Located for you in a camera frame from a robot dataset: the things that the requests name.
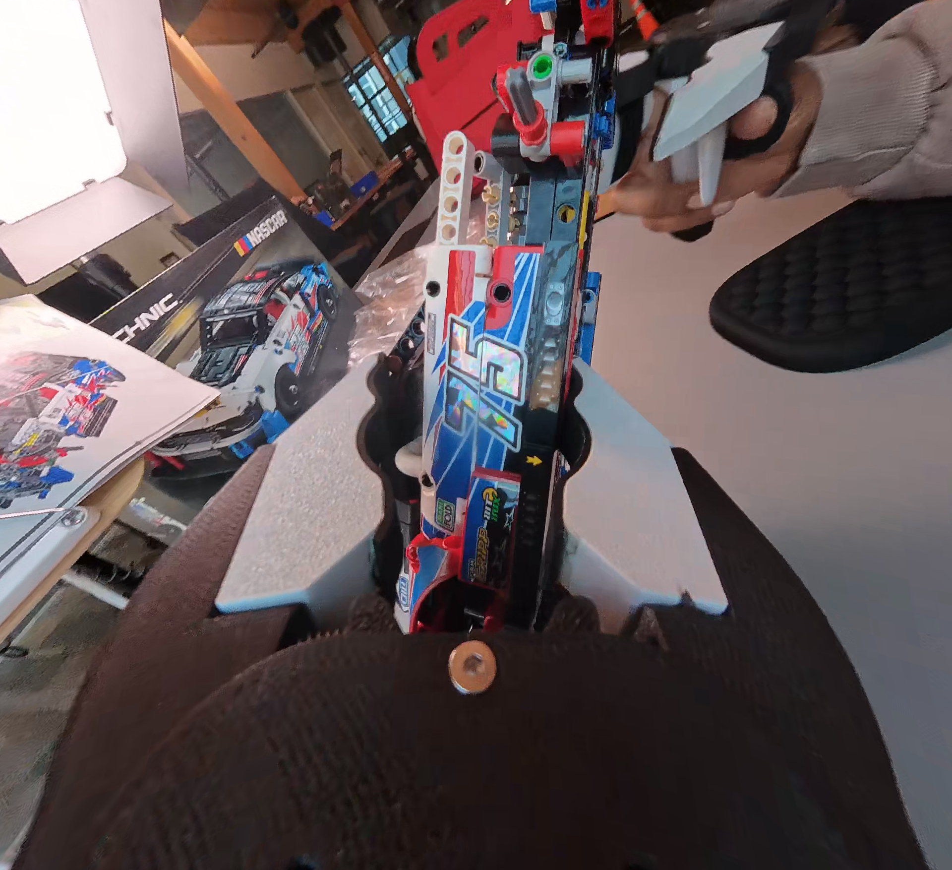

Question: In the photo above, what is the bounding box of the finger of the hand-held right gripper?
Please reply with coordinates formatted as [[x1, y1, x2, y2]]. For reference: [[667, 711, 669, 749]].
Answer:
[[610, 59, 693, 186], [653, 22, 789, 164]]

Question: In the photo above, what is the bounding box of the clear plastic bag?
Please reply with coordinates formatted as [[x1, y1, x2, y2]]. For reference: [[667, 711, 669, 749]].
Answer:
[[348, 249, 434, 367]]

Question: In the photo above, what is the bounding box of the white studio light panel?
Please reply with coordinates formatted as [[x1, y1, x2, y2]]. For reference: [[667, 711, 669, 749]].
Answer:
[[0, 0, 190, 287]]

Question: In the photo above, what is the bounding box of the white book stand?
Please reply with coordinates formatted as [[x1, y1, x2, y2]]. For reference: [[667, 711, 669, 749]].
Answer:
[[0, 455, 147, 644]]

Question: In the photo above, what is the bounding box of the person's right hand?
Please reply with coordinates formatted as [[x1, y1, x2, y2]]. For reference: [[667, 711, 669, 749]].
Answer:
[[595, 62, 827, 242]]

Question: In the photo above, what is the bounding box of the black chair armrest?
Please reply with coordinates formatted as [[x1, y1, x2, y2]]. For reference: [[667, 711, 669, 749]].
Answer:
[[709, 196, 952, 374]]

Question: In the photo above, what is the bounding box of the red storage bin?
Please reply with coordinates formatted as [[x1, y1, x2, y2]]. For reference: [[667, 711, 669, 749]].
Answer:
[[405, 0, 538, 166]]

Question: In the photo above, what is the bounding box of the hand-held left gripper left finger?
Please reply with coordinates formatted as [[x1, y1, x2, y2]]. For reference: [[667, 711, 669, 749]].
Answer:
[[214, 353, 399, 614]]

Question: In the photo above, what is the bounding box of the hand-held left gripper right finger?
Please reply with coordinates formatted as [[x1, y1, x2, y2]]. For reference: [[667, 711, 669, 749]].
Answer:
[[558, 357, 730, 614]]

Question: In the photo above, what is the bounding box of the open instruction booklet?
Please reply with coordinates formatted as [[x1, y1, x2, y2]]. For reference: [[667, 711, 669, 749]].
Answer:
[[0, 293, 221, 514]]

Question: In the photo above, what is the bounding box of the toy brick race car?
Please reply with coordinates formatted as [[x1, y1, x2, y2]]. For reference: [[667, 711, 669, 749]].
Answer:
[[375, 0, 624, 636]]

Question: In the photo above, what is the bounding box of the toy car set box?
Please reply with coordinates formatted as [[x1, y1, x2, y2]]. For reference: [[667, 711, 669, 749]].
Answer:
[[88, 195, 359, 478]]

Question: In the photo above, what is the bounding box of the grey desk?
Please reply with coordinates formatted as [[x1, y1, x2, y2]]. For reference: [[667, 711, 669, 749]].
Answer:
[[350, 171, 952, 870]]

